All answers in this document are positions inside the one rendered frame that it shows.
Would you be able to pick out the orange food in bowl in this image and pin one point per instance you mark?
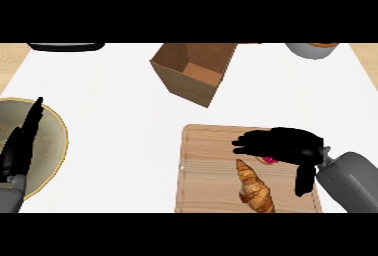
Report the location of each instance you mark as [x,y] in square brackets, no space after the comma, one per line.
[322,44]

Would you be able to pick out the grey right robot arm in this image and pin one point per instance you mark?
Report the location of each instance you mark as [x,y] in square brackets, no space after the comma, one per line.
[350,181]

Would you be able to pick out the wooden cutting board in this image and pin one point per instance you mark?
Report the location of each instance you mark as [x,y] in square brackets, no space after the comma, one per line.
[211,173]

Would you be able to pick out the pink frosted donut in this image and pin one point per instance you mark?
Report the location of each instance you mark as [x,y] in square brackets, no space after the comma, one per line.
[269,160]

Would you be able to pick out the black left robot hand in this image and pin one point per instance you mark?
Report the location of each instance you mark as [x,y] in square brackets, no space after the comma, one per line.
[21,146]

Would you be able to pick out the beige plate with gold rim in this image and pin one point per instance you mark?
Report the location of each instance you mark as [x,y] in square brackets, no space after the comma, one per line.
[43,146]

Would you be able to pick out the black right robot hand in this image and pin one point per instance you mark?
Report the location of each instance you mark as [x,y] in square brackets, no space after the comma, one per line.
[288,146]

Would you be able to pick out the golden brown croissant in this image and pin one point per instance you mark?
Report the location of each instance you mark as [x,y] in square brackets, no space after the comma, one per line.
[254,188]

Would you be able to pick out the brown cardboard box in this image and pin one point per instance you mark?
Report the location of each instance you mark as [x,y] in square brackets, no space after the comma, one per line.
[189,71]

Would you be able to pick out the grey bowl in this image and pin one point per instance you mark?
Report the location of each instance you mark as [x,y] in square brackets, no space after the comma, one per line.
[309,51]

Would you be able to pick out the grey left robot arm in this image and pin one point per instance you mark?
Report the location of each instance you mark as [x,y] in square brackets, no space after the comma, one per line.
[11,194]

